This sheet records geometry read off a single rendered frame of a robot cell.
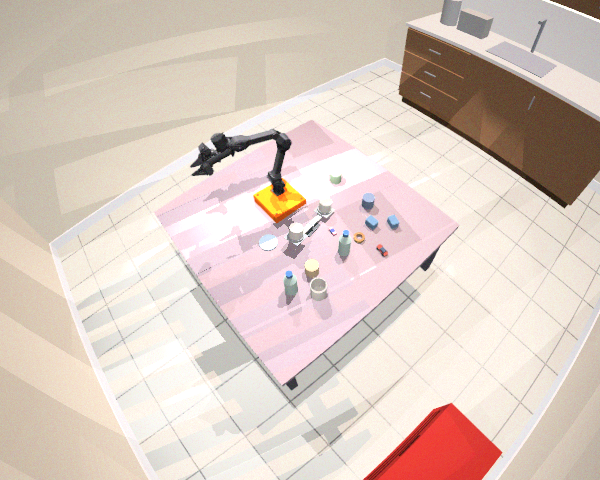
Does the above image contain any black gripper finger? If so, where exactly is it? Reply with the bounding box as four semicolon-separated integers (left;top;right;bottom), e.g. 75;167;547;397
190;153;205;168
192;163;209;176

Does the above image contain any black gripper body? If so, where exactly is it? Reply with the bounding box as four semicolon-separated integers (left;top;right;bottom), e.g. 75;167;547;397
200;149;222;176

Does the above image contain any dark blue cylinder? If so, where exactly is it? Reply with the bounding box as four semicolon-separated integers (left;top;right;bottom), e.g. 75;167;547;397
362;193;375;210

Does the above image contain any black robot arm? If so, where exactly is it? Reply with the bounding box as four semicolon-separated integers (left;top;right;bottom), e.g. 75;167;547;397
197;129;292;196

